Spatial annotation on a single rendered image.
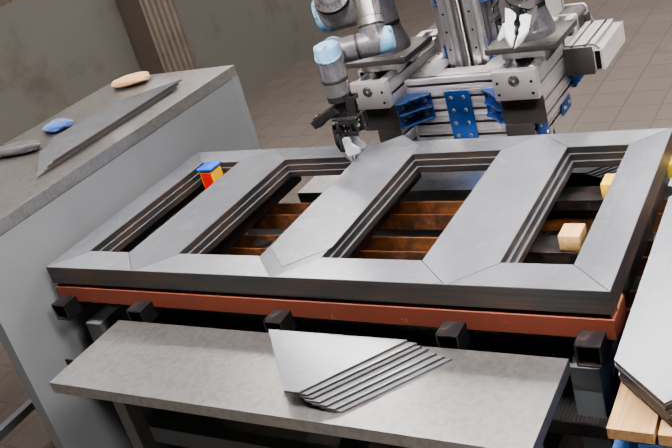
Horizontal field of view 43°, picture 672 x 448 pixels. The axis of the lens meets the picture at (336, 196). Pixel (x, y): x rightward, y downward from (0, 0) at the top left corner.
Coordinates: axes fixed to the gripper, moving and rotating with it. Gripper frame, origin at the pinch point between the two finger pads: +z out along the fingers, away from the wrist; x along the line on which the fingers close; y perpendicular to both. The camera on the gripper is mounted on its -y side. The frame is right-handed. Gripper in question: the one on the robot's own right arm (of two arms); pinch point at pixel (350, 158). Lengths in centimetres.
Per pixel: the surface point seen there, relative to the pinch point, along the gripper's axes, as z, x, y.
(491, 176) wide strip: 0.5, -12.7, 48.1
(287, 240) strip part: 0.7, -45.6, 5.0
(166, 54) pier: 23, 220, -260
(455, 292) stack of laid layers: 2, -62, 57
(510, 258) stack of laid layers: 2, -48, 64
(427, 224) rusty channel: 18.1, -7.0, 23.8
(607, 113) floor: 88, 231, 14
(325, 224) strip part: 0.7, -37.4, 11.8
